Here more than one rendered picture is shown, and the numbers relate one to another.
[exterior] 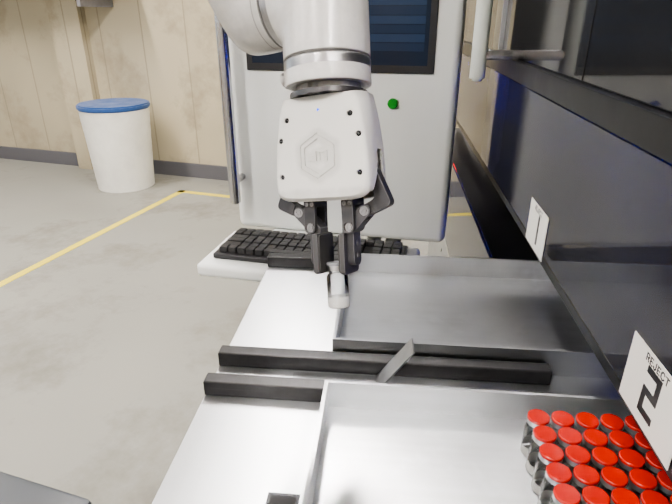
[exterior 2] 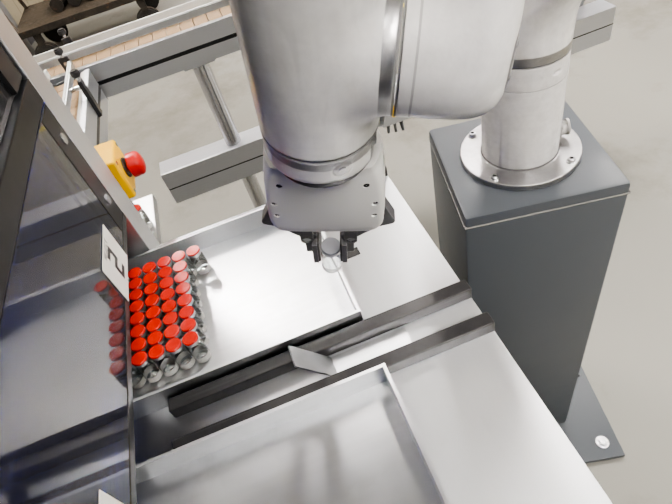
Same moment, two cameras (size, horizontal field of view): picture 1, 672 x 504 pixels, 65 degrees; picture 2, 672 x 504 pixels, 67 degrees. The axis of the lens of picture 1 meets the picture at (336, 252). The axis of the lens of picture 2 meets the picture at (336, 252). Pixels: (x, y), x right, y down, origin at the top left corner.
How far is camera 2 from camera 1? 86 cm
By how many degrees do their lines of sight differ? 109
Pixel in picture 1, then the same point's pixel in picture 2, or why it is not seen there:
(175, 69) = not seen: outside the picture
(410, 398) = (292, 342)
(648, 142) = (15, 212)
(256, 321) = (519, 402)
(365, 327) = (385, 454)
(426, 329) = (312, 488)
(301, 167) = not seen: hidden behind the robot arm
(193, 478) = (409, 239)
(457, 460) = (253, 325)
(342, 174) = not seen: hidden behind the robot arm
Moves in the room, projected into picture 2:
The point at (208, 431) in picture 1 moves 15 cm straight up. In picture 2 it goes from (431, 266) to (421, 183)
